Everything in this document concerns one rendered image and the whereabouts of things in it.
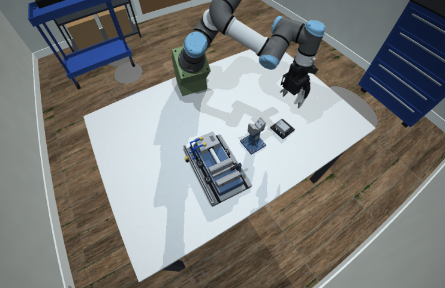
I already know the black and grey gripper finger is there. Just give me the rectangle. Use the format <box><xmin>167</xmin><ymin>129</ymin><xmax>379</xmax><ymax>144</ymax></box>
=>
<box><xmin>280</xmin><ymin>88</ymin><xmax>288</xmax><ymax>97</ymax></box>
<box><xmin>294</xmin><ymin>82</ymin><xmax>311</xmax><ymax>109</ymax></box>

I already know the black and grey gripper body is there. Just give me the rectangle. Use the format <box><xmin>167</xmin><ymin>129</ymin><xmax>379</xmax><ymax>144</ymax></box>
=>
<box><xmin>281</xmin><ymin>57</ymin><xmax>314</xmax><ymax>95</ymax></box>

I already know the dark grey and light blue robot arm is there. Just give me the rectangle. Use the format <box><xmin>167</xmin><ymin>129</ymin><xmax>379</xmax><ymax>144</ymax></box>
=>
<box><xmin>178</xmin><ymin>0</ymin><xmax>326</xmax><ymax>73</ymax></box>

